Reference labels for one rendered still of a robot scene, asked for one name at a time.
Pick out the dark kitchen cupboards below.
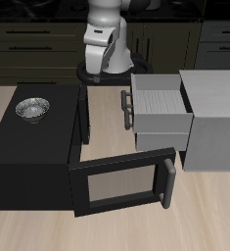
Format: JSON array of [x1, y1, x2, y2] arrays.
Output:
[[0, 20, 203, 87]]

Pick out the flat black base plate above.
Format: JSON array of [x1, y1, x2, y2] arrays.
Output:
[[75, 53, 154, 86]]

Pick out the black kitchen countertop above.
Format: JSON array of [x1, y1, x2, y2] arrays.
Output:
[[0, 0, 230, 24]]

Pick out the silver patterned bowl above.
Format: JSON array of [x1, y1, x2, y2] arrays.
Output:
[[15, 96, 52, 125]]

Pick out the black microwave door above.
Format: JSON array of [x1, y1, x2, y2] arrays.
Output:
[[68, 146, 177, 218]]

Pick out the grey kitchen cupboard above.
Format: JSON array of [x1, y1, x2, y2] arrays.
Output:
[[194, 20, 230, 72]]

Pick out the black microwave oven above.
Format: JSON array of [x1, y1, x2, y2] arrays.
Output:
[[0, 83, 91, 212]]

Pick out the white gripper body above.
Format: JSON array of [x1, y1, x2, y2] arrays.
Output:
[[84, 39, 116, 75]]

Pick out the white drawer with grey handle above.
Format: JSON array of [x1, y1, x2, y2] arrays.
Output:
[[120, 73, 195, 134]]

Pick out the white cabinet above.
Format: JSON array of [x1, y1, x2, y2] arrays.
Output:
[[178, 69, 230, 173]]

